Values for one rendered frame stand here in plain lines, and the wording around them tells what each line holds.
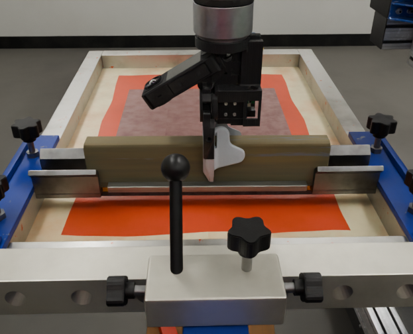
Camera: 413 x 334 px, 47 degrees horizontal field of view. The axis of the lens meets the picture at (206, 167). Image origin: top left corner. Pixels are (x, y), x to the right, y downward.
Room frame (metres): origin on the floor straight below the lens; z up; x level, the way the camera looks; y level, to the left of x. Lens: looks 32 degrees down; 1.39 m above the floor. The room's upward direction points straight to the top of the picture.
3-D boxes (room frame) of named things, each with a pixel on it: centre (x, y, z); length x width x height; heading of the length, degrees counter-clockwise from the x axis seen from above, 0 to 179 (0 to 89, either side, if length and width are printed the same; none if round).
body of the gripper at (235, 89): (0.60, -0.03, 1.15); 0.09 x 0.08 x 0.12; 91
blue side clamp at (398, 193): (0.59, -0.28, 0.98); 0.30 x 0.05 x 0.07; 1
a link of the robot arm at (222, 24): (0.60, -0.02, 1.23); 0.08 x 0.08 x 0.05
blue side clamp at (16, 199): (0.57, 0.28, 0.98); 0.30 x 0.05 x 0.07; 1
